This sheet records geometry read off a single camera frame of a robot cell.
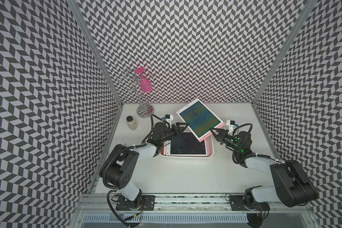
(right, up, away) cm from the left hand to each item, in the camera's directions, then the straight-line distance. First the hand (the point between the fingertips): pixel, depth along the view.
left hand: (188, 127), depth 83 cm
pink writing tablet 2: (0, -14, +16) cm, 21 cm away
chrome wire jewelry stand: (-36, +31, +21) cm, 52 cm away
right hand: (+12, -2, -2) cm, 12 cm away
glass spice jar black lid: (-38, +1, +14) cm, 40 cm away
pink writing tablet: (+8, +5, +5) cm, 10 cm away
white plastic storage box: (+15, -15, +3) cm, 21 cm away
